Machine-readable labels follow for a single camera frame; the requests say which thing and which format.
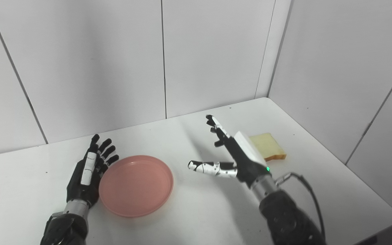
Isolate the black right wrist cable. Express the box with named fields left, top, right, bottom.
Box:
left=276, top=173, right=326, bottom=245

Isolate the slice of white bread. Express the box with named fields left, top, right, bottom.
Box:
left=249, top=133, right=287, bottom=162

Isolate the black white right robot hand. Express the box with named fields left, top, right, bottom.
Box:
left=187, top=115, right=272, bottom=187

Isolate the pink round plate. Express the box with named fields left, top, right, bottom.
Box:
left=99, top=155, right=174, bottom=218

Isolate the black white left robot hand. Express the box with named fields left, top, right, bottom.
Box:
left=66, top=134, right=119, bottom=208

